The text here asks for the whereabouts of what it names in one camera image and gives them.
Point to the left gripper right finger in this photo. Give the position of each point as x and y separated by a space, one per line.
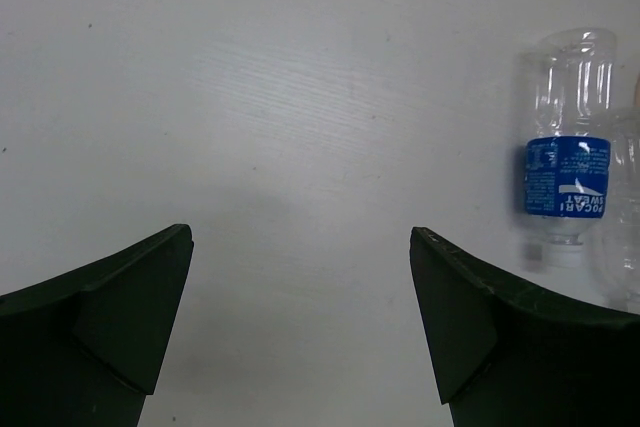
508 352

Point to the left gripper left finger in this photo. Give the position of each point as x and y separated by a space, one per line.
86 348

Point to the clear plastic bottle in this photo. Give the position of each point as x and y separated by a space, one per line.
617 237

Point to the blue label water bottle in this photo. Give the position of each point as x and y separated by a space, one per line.
567 80

